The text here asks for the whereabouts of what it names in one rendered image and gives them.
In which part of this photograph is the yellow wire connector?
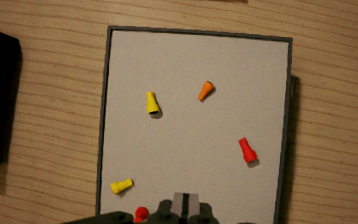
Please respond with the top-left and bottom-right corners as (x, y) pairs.
(111, 179), (133, 195)
(146, 91), (160, 114)

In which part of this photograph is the orange wire connector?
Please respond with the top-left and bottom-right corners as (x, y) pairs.
(198, 81), (214, 100)

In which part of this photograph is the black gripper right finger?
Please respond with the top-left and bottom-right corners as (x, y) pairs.
(184, 193), (220, 224)

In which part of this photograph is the red wire connector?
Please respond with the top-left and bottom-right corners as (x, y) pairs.
(238, 138), (257, 163)
(134, 206), (148, 222)

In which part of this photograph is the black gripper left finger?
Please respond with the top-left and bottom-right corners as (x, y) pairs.
(60, 192), (187, 224)

